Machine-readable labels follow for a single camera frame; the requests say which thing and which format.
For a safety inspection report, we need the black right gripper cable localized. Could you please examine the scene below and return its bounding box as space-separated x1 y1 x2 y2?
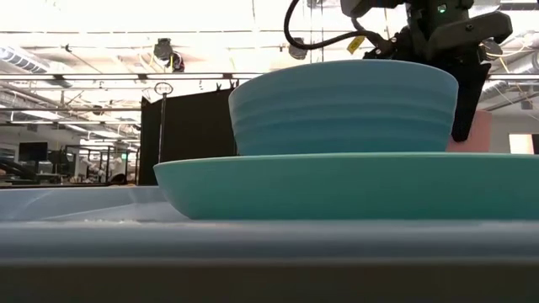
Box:
283 0 393 52

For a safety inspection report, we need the pink plastic cup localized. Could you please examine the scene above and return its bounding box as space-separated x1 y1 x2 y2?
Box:
445 109 494 154

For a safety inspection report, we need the metal pole with ring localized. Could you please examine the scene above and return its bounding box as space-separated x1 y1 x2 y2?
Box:
153 81 174 170

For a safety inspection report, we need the overhead metal rail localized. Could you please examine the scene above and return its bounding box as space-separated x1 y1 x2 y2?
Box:
0 72 539 82

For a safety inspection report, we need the black computer monitor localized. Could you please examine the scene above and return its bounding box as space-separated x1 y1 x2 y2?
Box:
18 141 49 163

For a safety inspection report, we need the blue ribbed bowl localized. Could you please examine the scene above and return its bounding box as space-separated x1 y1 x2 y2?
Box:
227 58 460 157

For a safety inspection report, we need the teal bowl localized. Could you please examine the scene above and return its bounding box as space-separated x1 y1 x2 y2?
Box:
152 151 539 221

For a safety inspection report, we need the round ceiling sensor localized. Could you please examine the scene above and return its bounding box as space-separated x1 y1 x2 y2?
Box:
478 37 504 62
288 37 309 61

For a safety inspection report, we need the black background robot station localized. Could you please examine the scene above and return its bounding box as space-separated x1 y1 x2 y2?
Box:
62 144 140 185

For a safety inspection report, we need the black ceiling-hung device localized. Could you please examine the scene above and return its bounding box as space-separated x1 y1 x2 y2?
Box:
152 37 186 73

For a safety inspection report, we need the blue plastic tray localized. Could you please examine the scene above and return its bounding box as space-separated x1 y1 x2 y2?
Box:
0 185 539 264

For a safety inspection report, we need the black partition panel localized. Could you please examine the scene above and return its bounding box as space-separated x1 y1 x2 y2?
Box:
139 87 237 187

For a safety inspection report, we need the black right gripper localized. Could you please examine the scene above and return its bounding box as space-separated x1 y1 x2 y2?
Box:
364 10 515 143

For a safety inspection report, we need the yellow cable tag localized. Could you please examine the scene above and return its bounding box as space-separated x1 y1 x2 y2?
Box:
346 35 366 56

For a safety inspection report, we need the ceiling air duct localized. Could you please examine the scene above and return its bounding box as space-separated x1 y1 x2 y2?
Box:
0 45 51 76

